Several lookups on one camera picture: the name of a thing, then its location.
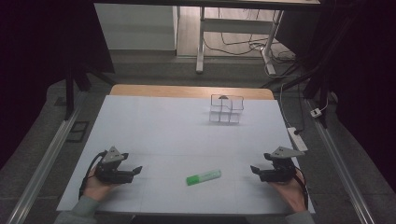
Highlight green and white marker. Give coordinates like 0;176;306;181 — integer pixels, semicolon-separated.
186;169;222;187

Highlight white power strip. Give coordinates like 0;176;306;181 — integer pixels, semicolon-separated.
286;126;309;153

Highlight clear compartment organizer box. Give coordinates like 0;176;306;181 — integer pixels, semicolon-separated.
208;93;245;125

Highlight white cable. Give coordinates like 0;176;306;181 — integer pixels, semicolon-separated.
278;81;330;129

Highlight person's right hand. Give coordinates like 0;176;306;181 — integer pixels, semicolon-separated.
268;172;308;214

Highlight person's left hand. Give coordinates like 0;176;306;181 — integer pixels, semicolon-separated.
83;174;118;202

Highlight aluminium rail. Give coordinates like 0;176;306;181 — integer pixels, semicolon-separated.
306;99;376;224
6;92;90;224

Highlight black floor plate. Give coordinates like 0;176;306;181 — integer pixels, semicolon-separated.
65;120;91;144

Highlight white desk frame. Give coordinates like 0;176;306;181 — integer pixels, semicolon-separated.
195;6;285;77

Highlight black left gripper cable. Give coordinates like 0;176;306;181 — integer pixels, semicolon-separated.
78;150;108;200

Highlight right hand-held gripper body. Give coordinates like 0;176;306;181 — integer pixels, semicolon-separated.
260;146;306;183

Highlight white table mat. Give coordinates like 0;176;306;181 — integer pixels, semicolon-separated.
56;94;316;217

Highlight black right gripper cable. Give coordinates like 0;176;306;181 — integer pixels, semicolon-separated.
293;167;310;210

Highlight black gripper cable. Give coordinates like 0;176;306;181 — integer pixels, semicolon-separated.
78;150;108;200
293;167;310;210

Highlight white cabinet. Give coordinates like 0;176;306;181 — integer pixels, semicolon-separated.
93;3;179;51

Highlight black stand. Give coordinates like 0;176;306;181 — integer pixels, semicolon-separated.
261;18;353;130
64;46;116;121

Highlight black floor cables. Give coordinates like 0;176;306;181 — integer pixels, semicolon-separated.
204;8;297;68

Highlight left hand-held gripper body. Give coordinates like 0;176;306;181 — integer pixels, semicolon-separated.
94;146;134;185

